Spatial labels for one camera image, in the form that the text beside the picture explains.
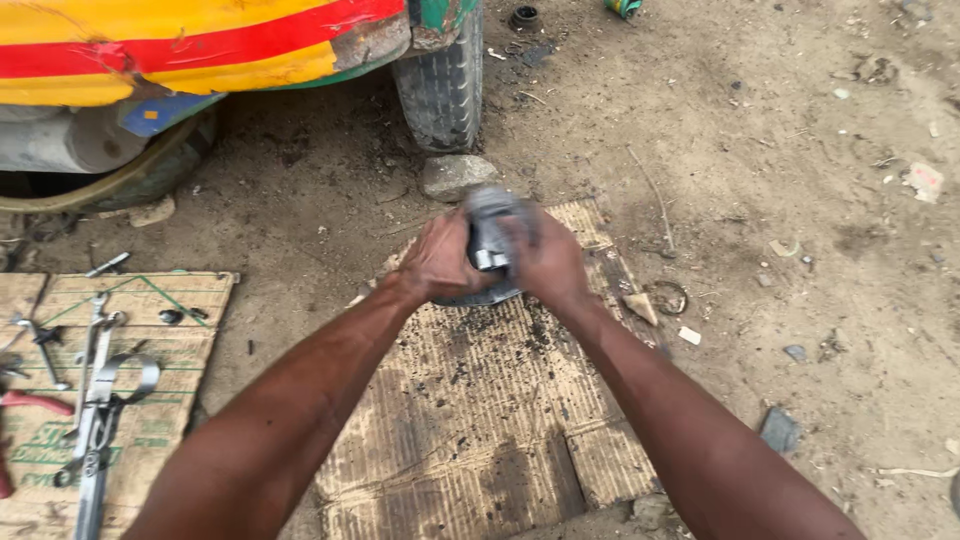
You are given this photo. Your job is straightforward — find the person's left hand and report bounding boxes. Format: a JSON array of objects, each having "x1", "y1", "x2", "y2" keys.
[{"x1": 398, "y1": 209, "x2": 502, "y2": 303}]

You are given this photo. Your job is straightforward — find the person's right hand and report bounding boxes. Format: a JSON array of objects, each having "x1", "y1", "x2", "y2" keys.
[{"x1": 498, "y1": 204, "x2": 593, "y2": 309}]

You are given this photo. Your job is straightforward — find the grey metal engine part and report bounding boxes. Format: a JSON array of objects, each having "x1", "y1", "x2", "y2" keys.
[{"x1": 432, "y1": 184, "x2": 541, "y2": 308}]

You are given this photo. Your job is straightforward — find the dirty brown cardboard sheet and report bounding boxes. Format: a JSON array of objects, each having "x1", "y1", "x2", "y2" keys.
[{"x1": 315, "y1": 196, "x2": 665, "y2": 540}]

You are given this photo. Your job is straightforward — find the black vehicle tyre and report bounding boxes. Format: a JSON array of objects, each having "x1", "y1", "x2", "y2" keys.
[{"x1": 391, "y1": 6, "x2": 485, "y2": 154}]

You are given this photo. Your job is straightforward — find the flat grey stone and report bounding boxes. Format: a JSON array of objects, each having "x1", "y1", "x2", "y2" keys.
[{"x1": 759, "y1": 407, "x2": 802, "y2": 454}]

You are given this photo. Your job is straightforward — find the yellow red vehicle body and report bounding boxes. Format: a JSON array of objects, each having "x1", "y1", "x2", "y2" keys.
[{"x1": 0, "y1": 0, "x2": 481, "y2": 108}]

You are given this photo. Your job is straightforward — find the metal bolt rod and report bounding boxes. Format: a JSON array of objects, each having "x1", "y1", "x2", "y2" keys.
[{"x1": 84, "y1": 252, "x2": 132, "y2": 279}]

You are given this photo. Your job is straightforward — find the green printed cardboard sheet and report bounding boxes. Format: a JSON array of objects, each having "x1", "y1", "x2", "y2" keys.
[{"x1": 0, "y1": 270, "x2": 240, "y2": 540}]

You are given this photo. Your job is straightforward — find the long metal spanner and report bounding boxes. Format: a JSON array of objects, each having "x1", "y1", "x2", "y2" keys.
[{"x1": 63, "y1": 291, "x2": 127, "y2": 439}]

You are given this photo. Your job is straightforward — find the metal band clamp tool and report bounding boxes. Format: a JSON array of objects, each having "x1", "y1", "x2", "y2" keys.
[{"x1": 54, "y1": 352, "x2": 162, "y2": 540}]

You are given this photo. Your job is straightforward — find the grey exhaust muffler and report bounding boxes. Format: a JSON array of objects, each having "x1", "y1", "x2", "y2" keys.
[{"x1": 0, "y1": 105, "x2": 151, "y2": 175}]

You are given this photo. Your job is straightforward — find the rusty wire ring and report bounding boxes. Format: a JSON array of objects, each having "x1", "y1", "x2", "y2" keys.
[{"x1": 645, "y1": 280, "x2": 690, "y2": 317}]

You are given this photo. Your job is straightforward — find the metal T-handle wrench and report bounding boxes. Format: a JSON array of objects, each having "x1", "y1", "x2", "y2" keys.
[{"x1": 9, "y1": 312, "x2": 72, "y2": 393}]

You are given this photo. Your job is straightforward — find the red handled pliers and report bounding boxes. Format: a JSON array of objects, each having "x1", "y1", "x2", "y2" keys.
[{"x1": 0, "y1": 388, "x2": 75, "y2": 501}]

